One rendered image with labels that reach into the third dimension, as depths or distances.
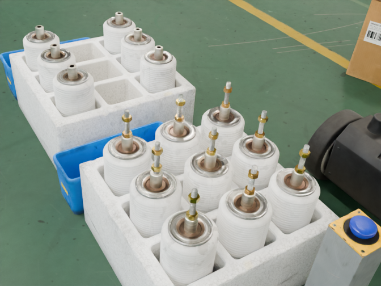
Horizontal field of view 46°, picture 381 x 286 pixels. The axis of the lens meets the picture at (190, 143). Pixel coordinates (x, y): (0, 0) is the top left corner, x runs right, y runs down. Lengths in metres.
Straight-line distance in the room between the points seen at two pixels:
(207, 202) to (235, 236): 0.11
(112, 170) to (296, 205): 0.36
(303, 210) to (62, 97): 0.61
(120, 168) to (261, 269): 0.32
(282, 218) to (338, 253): 0.17
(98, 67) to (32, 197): 0.42
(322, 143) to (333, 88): 0.58
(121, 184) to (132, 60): 0.48
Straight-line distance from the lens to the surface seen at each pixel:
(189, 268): 0.77
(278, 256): 0.86
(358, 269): 0.74
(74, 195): 1.08
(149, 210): 0.81
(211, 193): 0.87
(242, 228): 0.79
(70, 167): 1.15
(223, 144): 1.00
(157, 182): 0.81
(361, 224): 0.73
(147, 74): 1.20
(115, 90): 1.27
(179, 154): 0.93
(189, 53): 1.80
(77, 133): 1.13
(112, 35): 1.38
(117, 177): 0.90
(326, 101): 1.64
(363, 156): 1.12
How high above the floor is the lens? 0.83
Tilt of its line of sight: 38 degrees down
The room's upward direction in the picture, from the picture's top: 6 degrees clockwise
